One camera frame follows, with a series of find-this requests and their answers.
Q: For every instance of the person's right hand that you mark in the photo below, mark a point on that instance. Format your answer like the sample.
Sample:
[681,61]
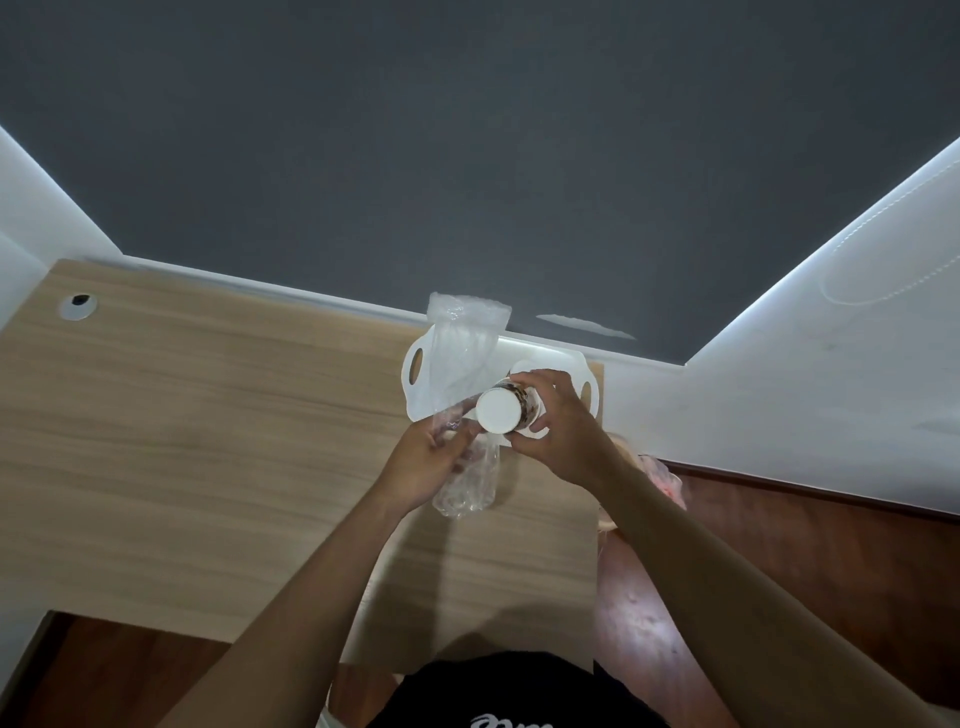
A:
[577,442]

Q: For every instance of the person's left hand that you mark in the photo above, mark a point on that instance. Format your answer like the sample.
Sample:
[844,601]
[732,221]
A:
[420,469]

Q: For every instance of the nested stack of paper cups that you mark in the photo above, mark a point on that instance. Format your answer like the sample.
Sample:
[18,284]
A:
[499,409]

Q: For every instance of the pink plastic bag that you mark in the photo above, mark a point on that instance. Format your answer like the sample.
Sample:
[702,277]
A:
[664,480]

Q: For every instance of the clear plastic cup sleeve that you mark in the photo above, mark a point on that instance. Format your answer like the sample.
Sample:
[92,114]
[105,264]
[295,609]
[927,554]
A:
[465,330]

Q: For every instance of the person's left forearm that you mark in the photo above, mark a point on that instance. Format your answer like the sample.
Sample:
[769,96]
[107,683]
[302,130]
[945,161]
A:
[300,615]

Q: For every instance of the person's right forearm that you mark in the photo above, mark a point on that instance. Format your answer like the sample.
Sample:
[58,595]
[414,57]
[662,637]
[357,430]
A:
[750,607]

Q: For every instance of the person's black clothes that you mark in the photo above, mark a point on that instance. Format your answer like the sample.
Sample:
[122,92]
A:
[517,694]

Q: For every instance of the white plastic tray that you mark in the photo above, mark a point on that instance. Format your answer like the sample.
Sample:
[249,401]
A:
[416,405]

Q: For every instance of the dark brown wooden baseboard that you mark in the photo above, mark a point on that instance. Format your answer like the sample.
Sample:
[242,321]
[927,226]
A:
[825,493]

